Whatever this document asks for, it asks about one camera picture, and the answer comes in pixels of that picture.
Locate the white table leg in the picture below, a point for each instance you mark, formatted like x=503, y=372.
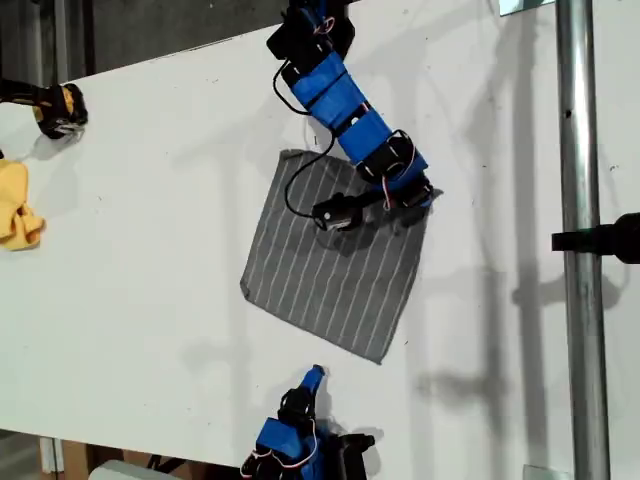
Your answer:
x=51, y=455

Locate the black clamp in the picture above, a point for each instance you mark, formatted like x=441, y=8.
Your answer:
x=600, y=239

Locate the steel post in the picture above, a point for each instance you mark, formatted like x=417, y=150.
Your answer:
x=582, y=325

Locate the yellow cloth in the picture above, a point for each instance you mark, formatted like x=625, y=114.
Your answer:
x=15, y=210

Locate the grey striped towel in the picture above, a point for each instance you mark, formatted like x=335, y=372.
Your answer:
x=330, y=285

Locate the black camera box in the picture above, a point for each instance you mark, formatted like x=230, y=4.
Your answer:
x=335, y=214
x=355, y=455

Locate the white box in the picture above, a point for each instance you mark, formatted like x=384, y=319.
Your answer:
x=120, y=471

